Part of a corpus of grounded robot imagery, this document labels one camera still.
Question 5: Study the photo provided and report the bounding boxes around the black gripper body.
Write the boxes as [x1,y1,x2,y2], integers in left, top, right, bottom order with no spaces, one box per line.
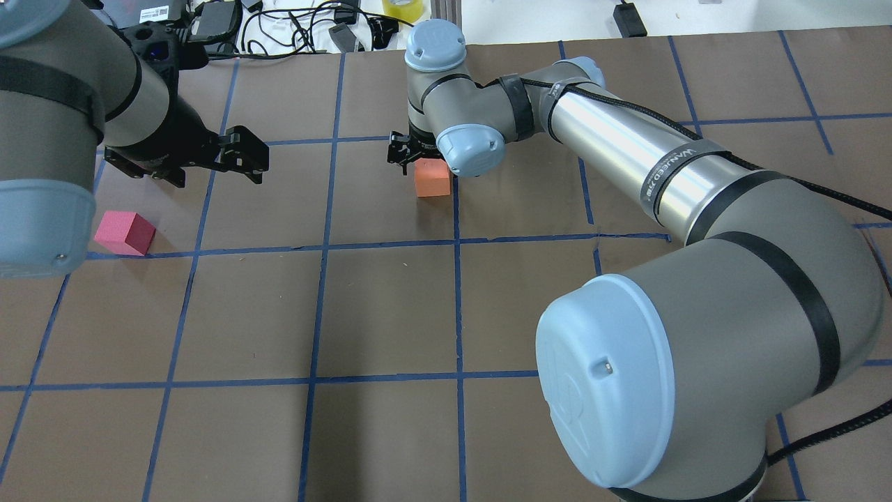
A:
[105,98,270,188]
[387,131,440,176]

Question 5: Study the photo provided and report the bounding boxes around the orange foam block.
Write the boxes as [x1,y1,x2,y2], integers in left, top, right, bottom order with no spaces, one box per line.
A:
[414,158,452,198]

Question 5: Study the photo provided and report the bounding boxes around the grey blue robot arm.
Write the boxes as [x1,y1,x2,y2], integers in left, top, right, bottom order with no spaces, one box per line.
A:
[388,19,890,501]
[1,1,270,277]

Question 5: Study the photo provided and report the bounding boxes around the red foam block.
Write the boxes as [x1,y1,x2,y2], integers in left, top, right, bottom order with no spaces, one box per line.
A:
[93,211,157,257]

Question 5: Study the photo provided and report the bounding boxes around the black power brick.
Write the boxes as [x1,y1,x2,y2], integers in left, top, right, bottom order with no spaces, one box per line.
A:
[189,1,243,45]

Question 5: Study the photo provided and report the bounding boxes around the yellow tape roll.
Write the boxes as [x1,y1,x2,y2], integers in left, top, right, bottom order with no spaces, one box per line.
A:
[381,0,424,24]

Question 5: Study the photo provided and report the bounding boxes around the black power adapter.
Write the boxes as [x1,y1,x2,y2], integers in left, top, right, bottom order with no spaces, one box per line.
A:
[613,1,649,38]

